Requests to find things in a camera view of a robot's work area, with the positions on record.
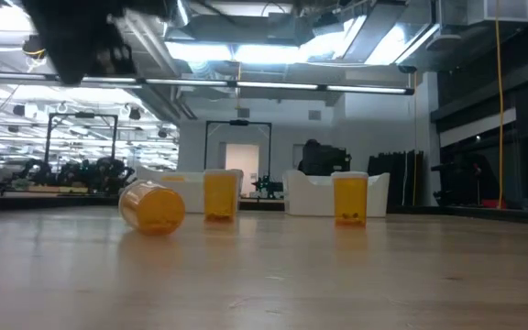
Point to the long ceiling light fixture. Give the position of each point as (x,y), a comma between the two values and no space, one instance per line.
(291,85)

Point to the black ceiling camera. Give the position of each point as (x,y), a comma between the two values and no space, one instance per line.
(407,69)

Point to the silver round ventilation duct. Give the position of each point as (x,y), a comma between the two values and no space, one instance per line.
(182,11)

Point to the person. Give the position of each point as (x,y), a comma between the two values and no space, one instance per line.
(311,156)

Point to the distant dark workbench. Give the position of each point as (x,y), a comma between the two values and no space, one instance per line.
(62,204)

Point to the black cabinet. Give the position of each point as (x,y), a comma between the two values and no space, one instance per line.
(337,160)

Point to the black spot lamp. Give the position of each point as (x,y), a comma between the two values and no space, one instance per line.
(135,113)
(18,110)

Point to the white plastic bin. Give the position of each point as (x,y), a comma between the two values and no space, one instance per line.
(310,197)
(194,197)

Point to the grey wall vent grille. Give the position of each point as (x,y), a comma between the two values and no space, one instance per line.
(244,113)
(315,114)

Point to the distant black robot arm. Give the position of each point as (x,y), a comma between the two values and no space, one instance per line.
(108,172)
(44,172)
(266,185)

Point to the black floor machine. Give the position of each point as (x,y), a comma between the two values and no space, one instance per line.
(465,183)

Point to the black gantry frame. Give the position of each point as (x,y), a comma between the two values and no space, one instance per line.
(99,115)
(238,122)

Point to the red floor object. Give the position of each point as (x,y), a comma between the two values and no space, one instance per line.
(493,204)

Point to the black wall panels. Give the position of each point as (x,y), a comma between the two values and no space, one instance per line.
(406,183)

